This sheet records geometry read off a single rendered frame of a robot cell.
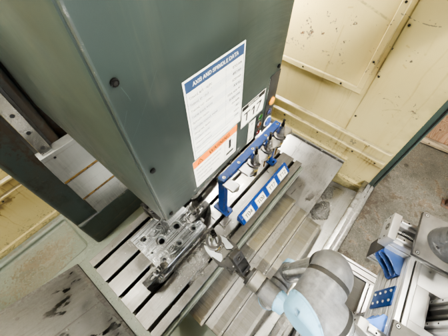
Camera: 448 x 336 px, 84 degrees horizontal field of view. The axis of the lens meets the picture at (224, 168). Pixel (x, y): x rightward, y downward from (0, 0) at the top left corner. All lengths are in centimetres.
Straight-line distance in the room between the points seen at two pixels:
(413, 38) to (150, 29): 112
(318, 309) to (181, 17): 65
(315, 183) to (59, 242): 171
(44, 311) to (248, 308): 104
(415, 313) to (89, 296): 154
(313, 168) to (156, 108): 147
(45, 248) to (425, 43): 224
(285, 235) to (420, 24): 114
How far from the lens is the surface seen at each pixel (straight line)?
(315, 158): 178
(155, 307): 132
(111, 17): 31
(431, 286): 139
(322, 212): 178
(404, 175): 318
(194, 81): 42
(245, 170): 115
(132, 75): 34
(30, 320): 171
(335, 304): 73
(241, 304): 145
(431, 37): 131
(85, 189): 138
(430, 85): 138
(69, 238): 196
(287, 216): 163
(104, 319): 164
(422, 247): 132
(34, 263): 201
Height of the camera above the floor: 217
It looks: 56 degrees down
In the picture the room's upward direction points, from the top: straight up
